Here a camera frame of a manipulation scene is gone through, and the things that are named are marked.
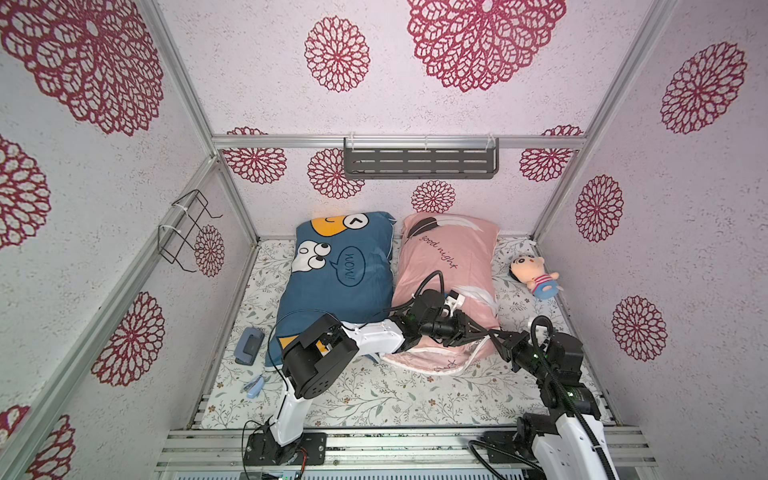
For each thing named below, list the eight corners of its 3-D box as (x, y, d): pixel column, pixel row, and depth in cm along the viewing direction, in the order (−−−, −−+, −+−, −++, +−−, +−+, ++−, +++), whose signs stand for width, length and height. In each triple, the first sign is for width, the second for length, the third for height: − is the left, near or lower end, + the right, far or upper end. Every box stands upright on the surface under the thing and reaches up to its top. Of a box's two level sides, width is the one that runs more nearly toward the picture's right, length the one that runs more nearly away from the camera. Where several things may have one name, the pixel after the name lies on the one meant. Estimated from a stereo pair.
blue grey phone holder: (236, 364, 90) (229, 358, 86) (249, 333, 97) (244, 326, 93) (253, 366, 90) (248, 360, 86) (265, 334, 96) (261, 327, 93)
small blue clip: (251, 400, 83) (248, 398, 81) (245, 389, 85) (242, 387, 83) (269, 387, 86) (266, 384, 84) (263, 377, 87) (260, 374, 86)
